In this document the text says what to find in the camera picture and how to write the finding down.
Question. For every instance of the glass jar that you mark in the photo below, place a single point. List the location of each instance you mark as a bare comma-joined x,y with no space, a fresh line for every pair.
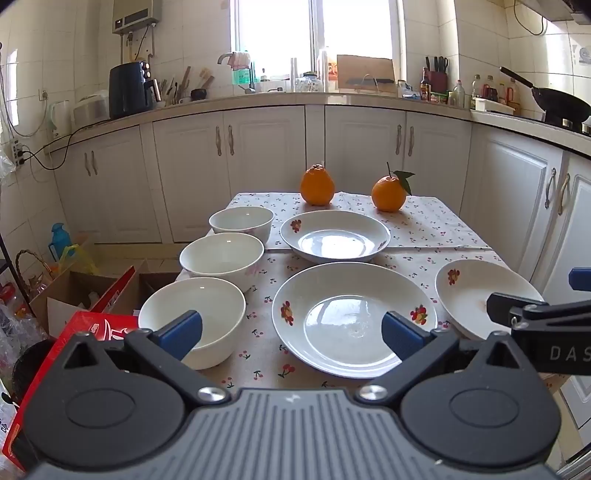
310,83

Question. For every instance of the white kitchen cabinets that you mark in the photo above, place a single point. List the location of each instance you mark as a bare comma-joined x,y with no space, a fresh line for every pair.
268,161

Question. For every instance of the beige kitchen countertop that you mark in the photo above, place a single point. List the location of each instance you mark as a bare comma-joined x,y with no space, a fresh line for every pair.
369,98

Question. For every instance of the white bowl with pink flowers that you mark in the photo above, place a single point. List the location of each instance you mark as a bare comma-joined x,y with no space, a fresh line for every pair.
241,221
221,258
203,300

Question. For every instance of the orange with green leaf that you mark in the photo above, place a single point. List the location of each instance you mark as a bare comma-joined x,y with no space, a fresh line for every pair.
389,193

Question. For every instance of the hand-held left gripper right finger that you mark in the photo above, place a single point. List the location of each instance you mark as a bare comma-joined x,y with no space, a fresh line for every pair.
401,334

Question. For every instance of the wall water heater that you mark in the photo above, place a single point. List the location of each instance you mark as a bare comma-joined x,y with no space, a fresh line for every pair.
136,14

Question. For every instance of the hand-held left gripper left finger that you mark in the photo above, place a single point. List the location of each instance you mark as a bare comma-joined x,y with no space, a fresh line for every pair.
182,330

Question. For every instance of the white plate with fruit print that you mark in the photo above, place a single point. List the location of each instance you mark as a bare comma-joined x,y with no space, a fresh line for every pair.
334,237
466,300
323,337

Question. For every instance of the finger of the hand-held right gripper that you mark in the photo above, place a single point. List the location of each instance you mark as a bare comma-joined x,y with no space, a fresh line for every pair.
581,279
501,307

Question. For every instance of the red knife block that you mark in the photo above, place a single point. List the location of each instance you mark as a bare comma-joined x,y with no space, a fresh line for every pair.
437,78

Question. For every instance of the blue thermos jug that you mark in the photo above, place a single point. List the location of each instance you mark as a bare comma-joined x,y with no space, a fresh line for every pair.
60,237

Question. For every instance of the wicker basket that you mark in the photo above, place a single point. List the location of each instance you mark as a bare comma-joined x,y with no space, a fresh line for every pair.
32,277

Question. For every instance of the yellow plastic bag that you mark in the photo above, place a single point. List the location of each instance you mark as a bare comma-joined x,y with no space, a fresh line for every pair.
81,258

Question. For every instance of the orange without leaf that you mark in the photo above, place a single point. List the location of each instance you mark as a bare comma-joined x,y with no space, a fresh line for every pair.
317,184

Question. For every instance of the black wok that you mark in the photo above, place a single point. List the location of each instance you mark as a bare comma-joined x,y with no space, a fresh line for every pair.
558,99

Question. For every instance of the brown cutting board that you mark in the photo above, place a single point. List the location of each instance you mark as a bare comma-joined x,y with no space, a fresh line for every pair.
364,69

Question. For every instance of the dark sauce bottle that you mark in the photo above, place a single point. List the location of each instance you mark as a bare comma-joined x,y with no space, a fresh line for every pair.
425,87

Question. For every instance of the cherry print tablecloth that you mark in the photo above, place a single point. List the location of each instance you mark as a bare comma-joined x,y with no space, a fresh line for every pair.
425,226

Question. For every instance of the brown cardboard box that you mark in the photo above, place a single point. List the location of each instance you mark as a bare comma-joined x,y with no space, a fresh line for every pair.
69,290

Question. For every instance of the red cardboard box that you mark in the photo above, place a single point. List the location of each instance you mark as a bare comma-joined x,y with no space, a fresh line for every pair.
87,323

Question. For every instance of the dark blue air fryer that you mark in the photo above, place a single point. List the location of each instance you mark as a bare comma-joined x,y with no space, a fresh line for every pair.
129,90

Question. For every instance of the utensil holder with utensils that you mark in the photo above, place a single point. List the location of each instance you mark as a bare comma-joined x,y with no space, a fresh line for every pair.
173,92

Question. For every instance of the white rice cooker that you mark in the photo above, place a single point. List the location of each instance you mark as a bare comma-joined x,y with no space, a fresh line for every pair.
90,108

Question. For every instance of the white electric kettle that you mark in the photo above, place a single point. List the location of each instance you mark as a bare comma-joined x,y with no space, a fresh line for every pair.
60,117

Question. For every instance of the white rectangular tray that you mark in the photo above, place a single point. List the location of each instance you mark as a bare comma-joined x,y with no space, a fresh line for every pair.
494,106

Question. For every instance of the kitchen window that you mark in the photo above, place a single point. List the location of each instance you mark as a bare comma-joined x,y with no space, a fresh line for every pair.
355,27

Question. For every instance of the white power strip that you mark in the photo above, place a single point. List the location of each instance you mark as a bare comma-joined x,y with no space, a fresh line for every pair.
18,153

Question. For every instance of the clear oil bottle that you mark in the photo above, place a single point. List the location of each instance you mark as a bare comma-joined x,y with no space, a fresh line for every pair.
458,94

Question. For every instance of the sink faucet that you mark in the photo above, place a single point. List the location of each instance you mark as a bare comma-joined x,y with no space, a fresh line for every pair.
228,59

